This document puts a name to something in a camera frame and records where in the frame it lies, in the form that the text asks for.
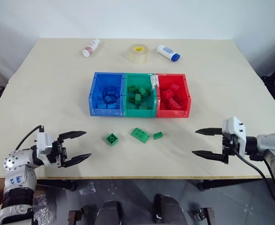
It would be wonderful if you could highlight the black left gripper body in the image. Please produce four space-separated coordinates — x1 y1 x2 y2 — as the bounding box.
48 137 69 168

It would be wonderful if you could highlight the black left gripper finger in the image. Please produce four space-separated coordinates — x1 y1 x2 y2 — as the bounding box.
59 130 87 142
63 153 92 168

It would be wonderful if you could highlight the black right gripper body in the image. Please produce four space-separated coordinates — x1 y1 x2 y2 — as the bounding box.
221 133 238 157

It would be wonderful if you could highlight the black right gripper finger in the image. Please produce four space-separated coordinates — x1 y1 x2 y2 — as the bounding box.
195 127 223 137
192 150 230 165

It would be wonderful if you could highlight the small clear plastic bag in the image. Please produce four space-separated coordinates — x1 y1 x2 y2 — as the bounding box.
79 181 97 196

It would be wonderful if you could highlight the square green building block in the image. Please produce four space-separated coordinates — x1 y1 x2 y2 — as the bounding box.
102 132 119 147

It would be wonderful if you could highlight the red plastic bin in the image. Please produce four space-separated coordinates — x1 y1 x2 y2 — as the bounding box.
155 73 192 119

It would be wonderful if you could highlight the blue plastic bin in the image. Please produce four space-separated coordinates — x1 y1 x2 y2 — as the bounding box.
88 72 126 117

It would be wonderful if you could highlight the large clear plastic bag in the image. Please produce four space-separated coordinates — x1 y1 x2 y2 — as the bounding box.
32 194 58 225

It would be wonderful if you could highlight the dark rounded shape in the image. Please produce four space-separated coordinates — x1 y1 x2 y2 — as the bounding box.
153 194 187 225
97 200 126 225

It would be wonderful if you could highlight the large green building block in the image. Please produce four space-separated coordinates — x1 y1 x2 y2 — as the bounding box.
130 127 150 144

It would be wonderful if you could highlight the green plastic bin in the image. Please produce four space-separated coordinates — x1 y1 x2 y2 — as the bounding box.
122 72 158 118

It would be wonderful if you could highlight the white tape strip on bin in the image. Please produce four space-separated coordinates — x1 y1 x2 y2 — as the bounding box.
149 73 159 91

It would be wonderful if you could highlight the white bottle with red label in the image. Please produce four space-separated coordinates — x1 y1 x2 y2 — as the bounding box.
82 38 101 58

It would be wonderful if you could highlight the white bottle with blue cap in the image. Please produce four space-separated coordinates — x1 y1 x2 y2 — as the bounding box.
156 45 182 63

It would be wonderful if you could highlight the clear tape roll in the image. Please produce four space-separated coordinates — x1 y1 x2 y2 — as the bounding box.
129 43 150 64

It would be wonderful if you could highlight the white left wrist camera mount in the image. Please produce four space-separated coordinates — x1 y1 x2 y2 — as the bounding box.
35 132 56 166

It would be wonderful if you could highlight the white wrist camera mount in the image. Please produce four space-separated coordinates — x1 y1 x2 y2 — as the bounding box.
35 132 56 166
222 116 247 155

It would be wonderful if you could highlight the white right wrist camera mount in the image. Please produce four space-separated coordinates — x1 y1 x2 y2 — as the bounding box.
222 116 247 155

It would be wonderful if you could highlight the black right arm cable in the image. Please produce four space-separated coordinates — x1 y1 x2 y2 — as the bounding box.
233 151 275 220

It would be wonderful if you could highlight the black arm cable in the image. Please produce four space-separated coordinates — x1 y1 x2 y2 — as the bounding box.
233 151 275 220
15 125 45 151

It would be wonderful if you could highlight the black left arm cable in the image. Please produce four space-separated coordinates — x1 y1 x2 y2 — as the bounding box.
15 125 45 151

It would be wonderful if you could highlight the brown metal bracket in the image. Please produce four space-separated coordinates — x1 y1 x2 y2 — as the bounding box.
193 207 216 225
67 204 91 225

